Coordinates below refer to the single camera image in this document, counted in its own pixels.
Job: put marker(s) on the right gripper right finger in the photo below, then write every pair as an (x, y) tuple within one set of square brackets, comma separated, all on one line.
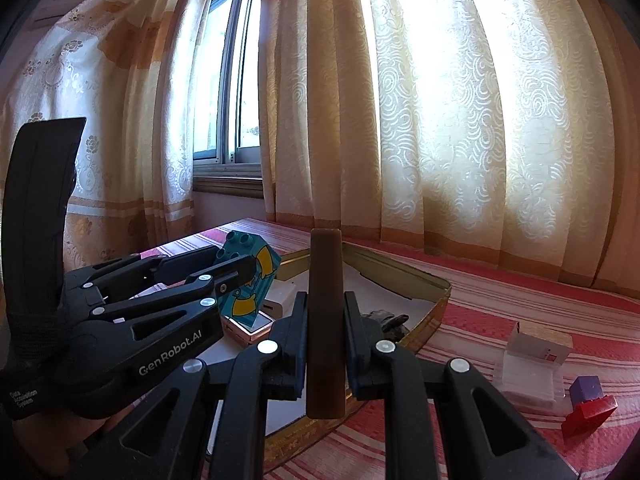
[(442, 420)]

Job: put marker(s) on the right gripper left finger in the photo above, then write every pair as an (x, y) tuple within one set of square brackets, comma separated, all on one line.
[(208, 420)]

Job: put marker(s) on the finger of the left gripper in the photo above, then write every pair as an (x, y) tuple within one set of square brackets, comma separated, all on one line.
[(134, 269), (186, 312)]

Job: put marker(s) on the dark brown wooden bar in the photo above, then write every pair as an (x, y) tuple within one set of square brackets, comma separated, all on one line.
[(325, 397)]

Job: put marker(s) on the teal toy brick block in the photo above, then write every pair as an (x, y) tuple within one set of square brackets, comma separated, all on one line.
[(257, 269)]

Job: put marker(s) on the clear plastic box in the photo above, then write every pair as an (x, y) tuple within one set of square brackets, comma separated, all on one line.
[(528, 381)]

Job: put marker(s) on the white cardboard box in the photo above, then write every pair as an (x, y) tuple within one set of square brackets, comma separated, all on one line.
[(540, 342)]

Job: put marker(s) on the purple cube block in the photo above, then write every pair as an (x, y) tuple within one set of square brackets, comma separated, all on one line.
[(585, 389)]

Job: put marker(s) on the red toy block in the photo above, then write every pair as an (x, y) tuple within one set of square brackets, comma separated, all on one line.
[(588, 416)]

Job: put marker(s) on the grey patterned hair clip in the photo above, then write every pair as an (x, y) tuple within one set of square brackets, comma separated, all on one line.
[(392, 325)]

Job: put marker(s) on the white power adapter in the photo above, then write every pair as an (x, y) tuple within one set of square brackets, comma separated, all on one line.
[(279, 301)]

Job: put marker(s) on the left side curtain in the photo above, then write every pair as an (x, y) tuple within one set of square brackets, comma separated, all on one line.
[(127, 67)]

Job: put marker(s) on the cream patterned curtain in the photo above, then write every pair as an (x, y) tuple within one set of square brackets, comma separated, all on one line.
[(499, 131)]

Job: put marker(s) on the window frame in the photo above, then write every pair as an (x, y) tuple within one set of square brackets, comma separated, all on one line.
[(226, 144)]

